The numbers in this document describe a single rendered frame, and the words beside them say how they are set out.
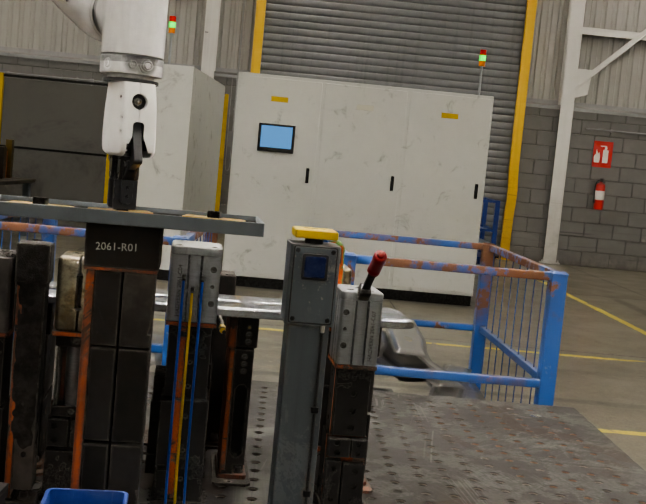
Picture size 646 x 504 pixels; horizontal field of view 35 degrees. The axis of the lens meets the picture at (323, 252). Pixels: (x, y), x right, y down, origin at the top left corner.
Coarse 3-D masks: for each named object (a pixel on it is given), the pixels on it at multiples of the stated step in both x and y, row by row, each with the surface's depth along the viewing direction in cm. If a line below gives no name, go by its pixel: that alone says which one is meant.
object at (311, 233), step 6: (294, 228) 141; (300, 228) 140; (306, 228) 141; (312, 228) 143; (318, 228) 144; (324, 228) 145; (294, 234) 140; (300, 234) 139; (306, 234) 139; (312, 234) 139; (318, 234) 139; (324, 234) 139; (330, 234) 139; (336, 234) 140; (306, 240) 142; (312, 240) 141; (318, 240) 141; (336, 240) 140
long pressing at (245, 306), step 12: (48, 300) 162; (156, 300) 168; (228, 300) 177; (240, 300) 177; (252, 300) 179; (264, 300) 180; (276, 300) 181; (228, 312) 166; (240, 312) 166; (252, 312) 167; (264, 312) 167; (276, 312) 167; (384, 312) 179; (396, 312) 181; (384, 324) 170; (396, 324) 170; (408, 324) 171
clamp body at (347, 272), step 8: (344, 264) 197; (344, 272) 191; (344, 280) 191; (328, 336) 192; (328, 344) 193; (328, 352) 193; (328, 360) 193; (328, 368) 193; (328, 376) 193; (328, 384) 193; (328, 392) 193; (320, 424) 194; (320, 432) 194; (320, 440) 194; (320, 448) 194
